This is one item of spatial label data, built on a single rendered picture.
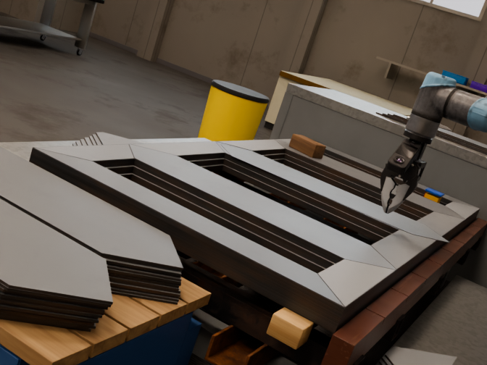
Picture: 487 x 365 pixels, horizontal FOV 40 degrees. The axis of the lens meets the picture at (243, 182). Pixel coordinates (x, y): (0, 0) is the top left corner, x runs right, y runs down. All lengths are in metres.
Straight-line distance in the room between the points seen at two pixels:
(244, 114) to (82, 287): 4.01
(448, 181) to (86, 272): 1.91
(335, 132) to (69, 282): 1.98
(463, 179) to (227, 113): 2.56
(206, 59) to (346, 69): 2.46
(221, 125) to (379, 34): 5.78
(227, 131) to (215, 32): 6.56
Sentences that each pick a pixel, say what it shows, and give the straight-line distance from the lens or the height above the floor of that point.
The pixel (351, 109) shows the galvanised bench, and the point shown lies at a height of 1.04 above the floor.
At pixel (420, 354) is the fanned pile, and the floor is 0.72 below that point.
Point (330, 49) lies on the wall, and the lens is 10.56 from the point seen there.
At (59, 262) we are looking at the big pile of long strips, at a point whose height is 0.85.
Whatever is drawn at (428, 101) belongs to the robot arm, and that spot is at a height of 1.21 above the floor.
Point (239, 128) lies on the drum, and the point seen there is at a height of 0.47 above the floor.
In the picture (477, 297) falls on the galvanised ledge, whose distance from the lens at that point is 2.21.
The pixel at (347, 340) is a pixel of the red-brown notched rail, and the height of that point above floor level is 0.83.
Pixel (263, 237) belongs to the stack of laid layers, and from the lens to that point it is 1.44.
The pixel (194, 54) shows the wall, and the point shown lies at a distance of 11.53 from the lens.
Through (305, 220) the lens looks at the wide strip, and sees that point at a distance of 1.55.
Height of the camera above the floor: 1.27
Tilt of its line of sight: 14 degrees down
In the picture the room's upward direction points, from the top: 19 degrees clockwise
